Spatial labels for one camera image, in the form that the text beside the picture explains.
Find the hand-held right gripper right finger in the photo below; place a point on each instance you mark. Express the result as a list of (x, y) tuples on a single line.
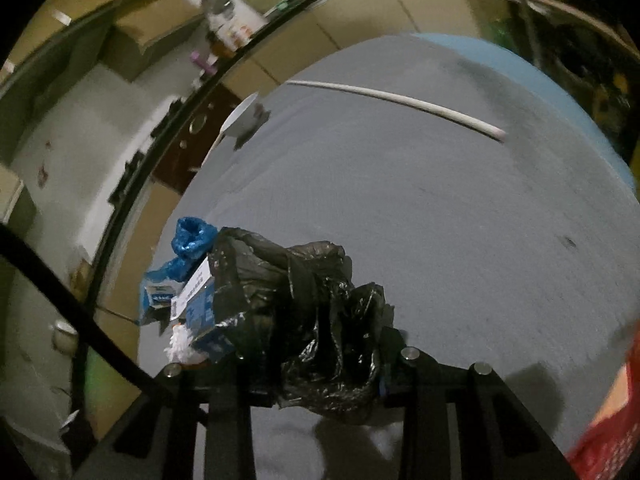
[(425, 385)]

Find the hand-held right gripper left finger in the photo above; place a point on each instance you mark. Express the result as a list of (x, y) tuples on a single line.
[(220, 395)]

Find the blue box with white stripe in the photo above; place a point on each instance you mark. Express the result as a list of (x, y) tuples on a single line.
[(205, 310)]

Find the small blue box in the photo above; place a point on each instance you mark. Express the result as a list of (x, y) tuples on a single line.
[(159, 296)]

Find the black plastic bag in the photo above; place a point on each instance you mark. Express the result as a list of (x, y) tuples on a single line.
[(300, 310)]

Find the blue plastic bag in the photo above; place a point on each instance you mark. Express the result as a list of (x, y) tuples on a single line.
[(190, 240)]

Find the red plastic basket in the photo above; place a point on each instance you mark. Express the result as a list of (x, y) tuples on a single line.
[(610, 435)]

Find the white crumpled tissue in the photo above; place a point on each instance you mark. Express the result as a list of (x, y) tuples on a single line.
[(182, 346)]

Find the grey felt table cover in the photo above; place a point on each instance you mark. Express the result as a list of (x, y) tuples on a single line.
[(425, 220)]

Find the wooden stick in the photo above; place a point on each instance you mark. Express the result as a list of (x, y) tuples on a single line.
[(212, 149)]

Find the black kitchen countertop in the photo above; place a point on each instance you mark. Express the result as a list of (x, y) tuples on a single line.
[(145, 160)]

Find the dark brown drawer panel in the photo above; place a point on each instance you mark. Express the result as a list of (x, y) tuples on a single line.
[(200, 130)]

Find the white bowl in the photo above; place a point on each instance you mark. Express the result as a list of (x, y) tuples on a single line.
[(242, 117)]

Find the long white stick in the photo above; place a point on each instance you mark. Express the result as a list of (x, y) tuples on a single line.
[(400, 97)]

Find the blue table cloth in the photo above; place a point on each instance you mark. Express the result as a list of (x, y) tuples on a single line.
[(560, 85)]

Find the purple bottle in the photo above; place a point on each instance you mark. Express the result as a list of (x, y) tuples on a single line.
[(202, 62)]

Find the range hood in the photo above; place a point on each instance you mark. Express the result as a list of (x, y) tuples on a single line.
[(145, 30)]

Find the metal shelf rack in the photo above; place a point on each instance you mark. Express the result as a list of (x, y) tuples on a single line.
[(575, 10)]

